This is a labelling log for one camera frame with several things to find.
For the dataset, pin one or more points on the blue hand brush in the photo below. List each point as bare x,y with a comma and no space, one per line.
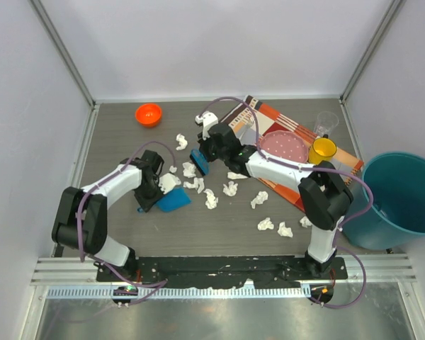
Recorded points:
200,162

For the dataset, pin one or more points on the orange bowl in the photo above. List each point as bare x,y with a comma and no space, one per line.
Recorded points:
149,115

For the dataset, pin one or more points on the clear plastic cup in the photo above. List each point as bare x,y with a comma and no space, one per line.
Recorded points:
325,123

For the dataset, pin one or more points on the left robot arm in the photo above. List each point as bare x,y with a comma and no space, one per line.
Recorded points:
81,221

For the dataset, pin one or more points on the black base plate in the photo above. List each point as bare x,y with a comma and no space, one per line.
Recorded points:
222,272

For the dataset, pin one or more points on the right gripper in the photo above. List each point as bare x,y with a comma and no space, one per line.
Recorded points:
205,147

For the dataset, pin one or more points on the paper scrap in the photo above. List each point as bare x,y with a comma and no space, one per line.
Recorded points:
230,189
211,199
197,184
189,170
265,224
260,199
305,222
284,231
182,142
235,176

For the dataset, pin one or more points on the pink dotted plate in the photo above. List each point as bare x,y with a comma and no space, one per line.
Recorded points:
286,145

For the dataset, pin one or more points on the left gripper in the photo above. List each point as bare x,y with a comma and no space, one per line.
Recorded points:
150,201

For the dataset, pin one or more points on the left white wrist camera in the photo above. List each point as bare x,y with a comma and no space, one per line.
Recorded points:
168,182

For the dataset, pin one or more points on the white plastic fork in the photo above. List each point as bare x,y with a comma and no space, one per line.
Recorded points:
250,122

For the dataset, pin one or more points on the blue dustpan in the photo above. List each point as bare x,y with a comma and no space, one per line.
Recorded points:
173,200

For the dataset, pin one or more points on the yellow mug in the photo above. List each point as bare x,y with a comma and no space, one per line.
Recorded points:
322,149

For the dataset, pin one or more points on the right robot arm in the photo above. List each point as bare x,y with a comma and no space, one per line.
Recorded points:
324,196

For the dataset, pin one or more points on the white slotted cable duct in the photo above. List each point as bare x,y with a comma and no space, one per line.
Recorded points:
113,292

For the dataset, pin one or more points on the teal trash bin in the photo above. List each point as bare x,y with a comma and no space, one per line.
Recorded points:
397,181

